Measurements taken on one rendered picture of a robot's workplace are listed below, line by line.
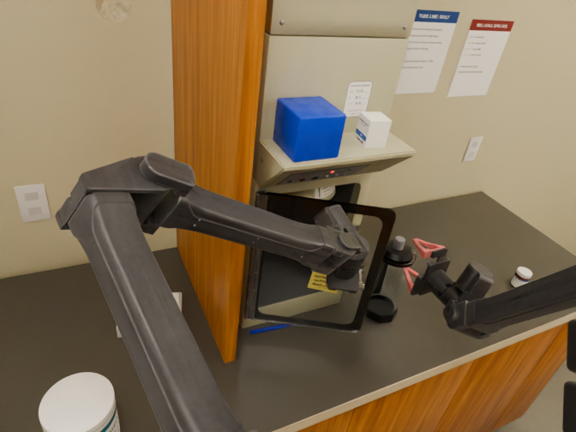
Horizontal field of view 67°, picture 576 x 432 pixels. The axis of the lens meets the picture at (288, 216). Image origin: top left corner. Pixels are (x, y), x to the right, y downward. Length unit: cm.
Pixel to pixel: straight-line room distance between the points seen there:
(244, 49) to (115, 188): 32
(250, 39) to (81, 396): 72
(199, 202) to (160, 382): 26
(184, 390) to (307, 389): 73
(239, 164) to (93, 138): 59
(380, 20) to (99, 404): 91
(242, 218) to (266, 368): 60
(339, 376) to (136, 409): 49
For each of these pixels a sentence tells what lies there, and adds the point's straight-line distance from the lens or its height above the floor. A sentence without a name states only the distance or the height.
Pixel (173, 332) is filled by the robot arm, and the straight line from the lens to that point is 47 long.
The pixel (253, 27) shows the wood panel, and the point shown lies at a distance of 72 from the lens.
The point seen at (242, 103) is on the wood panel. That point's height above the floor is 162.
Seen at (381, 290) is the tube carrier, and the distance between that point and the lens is 127.
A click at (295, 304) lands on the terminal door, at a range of 115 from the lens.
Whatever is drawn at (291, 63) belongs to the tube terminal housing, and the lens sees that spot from 87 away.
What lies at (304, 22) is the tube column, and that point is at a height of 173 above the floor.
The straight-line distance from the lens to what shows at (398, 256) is 121.
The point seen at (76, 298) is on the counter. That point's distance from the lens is 138.
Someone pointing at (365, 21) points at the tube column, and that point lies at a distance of 93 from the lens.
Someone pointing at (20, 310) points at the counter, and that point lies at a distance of 139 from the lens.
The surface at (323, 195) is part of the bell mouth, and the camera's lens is 109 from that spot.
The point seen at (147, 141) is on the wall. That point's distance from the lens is 132.
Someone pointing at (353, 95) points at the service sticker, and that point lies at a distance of 97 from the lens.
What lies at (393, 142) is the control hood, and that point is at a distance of 100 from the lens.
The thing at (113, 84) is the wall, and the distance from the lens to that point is 125.
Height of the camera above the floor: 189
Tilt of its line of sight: 34 degrees down
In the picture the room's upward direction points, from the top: 9 degrees clockwise
